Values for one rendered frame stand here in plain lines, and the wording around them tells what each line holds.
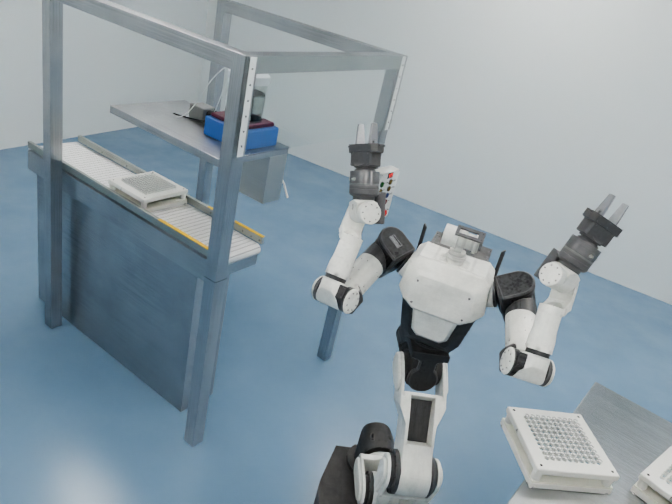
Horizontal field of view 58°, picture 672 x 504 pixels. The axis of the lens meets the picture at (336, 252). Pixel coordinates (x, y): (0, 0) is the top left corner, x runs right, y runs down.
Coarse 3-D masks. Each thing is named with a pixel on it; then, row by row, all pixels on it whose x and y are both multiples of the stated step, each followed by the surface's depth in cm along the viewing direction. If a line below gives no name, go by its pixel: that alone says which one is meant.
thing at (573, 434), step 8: (536, 424) 176; (544, 424) 177; (552, 424) 177; (560, 424) 178; (568, 424) 178; (544, 432) 174; (552, 432) 173; (560, 432) 175; (568, 432) 175; (576, 432) 177; (544, 440) 170; (552, 440) 171; (560, 440) 171; (568, 440) 172; (576, 440) 173; (552, 448) 168; (560, 448) 169; (576, 448) 170; (584, 448) 171; (568, 456) 167; (584, 456) 168; (592, 456) 169
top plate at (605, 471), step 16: (512, 416) 178; (560, 416) 183; (576, 416) 184; (528, 432) 173; (528, 448) 167; (544, 464) 162; (560, 464) 164; (576, 464) 165; (592, 464) 166; (608, 464) 168
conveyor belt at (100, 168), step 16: (64, 144) 309; (80, 144) 314; (64, 160) 291; (80, 160) 295; (96, 160) 299; (96, 176) 282; (112, 176) 286; (176, 208) 270; (192, 208) 273; (176, 224) 256; (192, 224) 259; (208, 224) 262; (208, 240) 249; (240, 240) 255; (240, 256) 247
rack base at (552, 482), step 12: (504, 420) 183; (504, 432) 181; (516, 444) 174; (516, 456) 172; (528, 468) 166; (528, 480) 164; (540, 480) 163; (552, 480) 164; (564, 480) 165; (576, 480) 166; (588, 480) 167; (600, 480) 168; (588, 492) 166; (600, 492) 167
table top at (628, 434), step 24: (600, 384) 216; (576, 408) 200; (600, 408) 203; (624, 408) 206; (600, 432) 191; (624, 432) 194; (648, 432) 197; (624, 456) 183; (648, 456) 186; (624, 480) 174
